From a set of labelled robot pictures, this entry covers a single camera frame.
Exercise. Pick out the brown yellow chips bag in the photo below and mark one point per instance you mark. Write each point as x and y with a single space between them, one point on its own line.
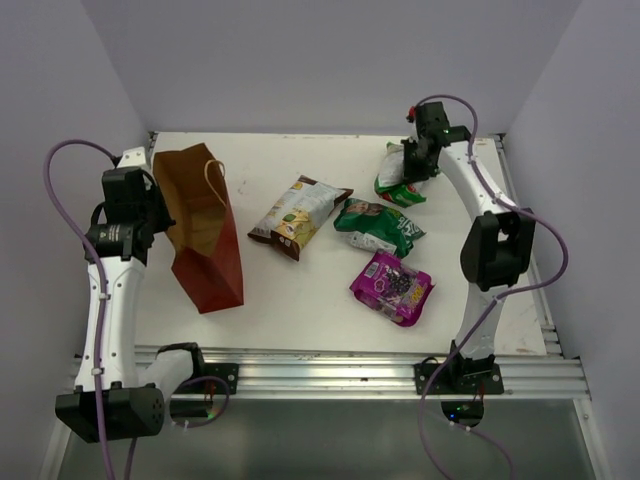
298 215

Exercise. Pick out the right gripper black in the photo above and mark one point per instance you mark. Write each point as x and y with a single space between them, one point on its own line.
410 173

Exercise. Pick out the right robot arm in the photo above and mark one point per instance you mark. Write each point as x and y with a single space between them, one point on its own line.
495 253

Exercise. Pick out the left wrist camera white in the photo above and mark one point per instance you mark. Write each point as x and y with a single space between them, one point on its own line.
135 157

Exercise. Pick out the purple candy bag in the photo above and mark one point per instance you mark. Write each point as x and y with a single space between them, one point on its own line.
392 289

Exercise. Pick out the red brown paper bag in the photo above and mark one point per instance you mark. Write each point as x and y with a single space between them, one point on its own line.
207 260

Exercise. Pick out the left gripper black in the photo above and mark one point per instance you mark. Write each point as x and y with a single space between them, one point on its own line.
153 191

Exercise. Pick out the aluminium rail frame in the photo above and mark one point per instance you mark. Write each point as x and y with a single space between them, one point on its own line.
300 332

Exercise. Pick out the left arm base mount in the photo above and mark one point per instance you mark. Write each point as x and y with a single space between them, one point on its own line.
226 373

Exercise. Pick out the dark green snack bag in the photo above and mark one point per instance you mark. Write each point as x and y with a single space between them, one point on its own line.
375 227

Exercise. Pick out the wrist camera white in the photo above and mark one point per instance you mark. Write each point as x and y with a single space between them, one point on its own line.
411 115
135 157

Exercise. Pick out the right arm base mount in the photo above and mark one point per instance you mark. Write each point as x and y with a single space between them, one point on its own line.
459 377

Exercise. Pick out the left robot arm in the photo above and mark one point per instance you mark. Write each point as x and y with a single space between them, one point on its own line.
111 399

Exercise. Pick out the green white chips bag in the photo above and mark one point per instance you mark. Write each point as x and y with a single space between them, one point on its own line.
389 184

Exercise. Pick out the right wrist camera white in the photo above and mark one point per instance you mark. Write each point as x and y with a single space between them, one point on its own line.
411 115

